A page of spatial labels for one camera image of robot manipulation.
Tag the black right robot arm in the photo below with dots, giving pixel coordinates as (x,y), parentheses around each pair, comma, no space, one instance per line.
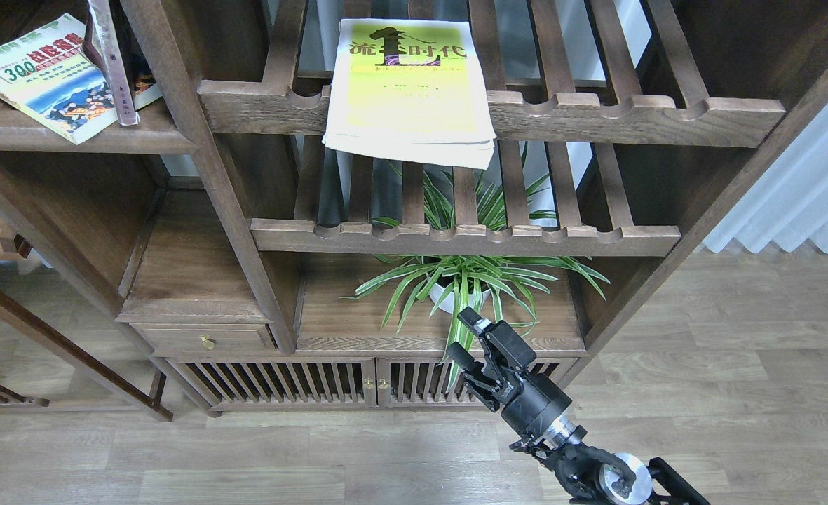
(594,476)

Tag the white pleated curtain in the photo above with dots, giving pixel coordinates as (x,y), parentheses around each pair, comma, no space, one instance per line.
(788,206)

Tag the green spider plant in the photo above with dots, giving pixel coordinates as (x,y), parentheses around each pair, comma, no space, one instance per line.
(513,276)

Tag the white blue illustrated book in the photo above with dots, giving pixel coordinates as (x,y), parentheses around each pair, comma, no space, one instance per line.
(46,75)

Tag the maroon cover book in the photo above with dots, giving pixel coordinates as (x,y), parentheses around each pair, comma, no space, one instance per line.
(110,44)

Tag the yellow green cover book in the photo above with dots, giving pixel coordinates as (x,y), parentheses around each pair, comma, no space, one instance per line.
(409,90)

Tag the white plant pot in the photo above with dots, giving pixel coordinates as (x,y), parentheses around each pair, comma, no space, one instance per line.
(448,303)

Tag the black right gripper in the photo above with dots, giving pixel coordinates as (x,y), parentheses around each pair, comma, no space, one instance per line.
(531,404)

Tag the brass drawer knob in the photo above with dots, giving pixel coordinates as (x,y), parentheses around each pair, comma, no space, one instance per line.
(206,342)

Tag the dark wooden bookshelf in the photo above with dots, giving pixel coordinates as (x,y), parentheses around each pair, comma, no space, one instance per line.
(212,219)

